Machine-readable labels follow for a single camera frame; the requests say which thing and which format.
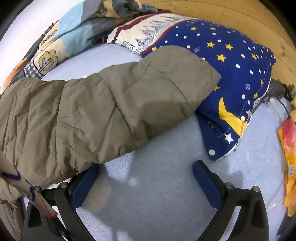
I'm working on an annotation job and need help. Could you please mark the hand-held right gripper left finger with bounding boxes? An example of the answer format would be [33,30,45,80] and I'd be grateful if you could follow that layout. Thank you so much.
[23,163,101,241]

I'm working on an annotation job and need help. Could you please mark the yellow orange plastic bag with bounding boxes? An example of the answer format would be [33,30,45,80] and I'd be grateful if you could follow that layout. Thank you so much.
[277,118,296,217]

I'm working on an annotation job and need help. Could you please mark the wooden headboard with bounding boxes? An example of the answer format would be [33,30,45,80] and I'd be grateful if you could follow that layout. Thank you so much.
[139,0,296,90]

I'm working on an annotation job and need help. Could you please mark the brown quilted puffer jacket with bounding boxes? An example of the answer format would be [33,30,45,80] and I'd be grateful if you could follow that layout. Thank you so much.
[0,45,221,241]

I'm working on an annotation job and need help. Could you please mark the patchwork cartoon blanket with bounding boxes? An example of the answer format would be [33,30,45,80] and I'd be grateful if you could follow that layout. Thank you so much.
[0,0,160,93]

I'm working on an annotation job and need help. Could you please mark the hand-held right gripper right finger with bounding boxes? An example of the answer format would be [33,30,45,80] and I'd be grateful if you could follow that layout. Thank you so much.
[193,160,270,241]

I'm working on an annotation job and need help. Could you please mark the white braided cable blue pattern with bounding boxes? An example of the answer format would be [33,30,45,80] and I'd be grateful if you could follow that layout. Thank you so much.
[0,151,71,241]

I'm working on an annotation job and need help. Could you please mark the dark grey object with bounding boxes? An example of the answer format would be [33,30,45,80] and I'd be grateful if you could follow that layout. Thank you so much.
[268,78,296,102]

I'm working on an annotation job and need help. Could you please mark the blue star print pillow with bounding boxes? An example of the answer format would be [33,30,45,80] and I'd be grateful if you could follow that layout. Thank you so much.
[107,13,277,161]

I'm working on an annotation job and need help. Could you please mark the clear frame eyeglasses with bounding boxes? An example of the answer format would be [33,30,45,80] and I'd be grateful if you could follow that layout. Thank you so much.
[254,96,292,124]

